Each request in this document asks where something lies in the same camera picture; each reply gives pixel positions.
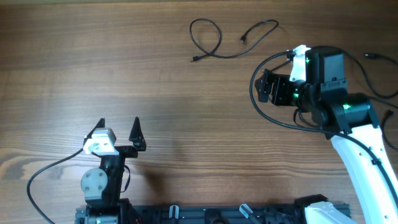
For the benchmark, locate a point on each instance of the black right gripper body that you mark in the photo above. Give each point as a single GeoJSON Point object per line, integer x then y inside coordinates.
{"type": "Point", "coordinates": [285, 93]}

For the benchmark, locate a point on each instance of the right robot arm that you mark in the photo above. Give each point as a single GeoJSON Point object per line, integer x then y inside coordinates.
{"type": "Point", "coordinates": [317, 85]}

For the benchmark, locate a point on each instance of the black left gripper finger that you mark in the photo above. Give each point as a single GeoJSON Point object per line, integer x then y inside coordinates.
{"type": "Point", "coordinates": [100, 124]}
{"type": "Point", "coordinates": [136, 136]}

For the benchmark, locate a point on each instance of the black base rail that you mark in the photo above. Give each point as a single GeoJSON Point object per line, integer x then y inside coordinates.
{"type": "Point", "coordinates": [311, 209]}

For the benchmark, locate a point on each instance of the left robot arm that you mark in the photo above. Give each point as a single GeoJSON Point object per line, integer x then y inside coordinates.
{"type": "Point", "coordinates": [102, 186]}

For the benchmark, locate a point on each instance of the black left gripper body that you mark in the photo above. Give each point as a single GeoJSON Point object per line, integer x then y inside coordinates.
{"type": "Point", "coordinates": [124, 152]}

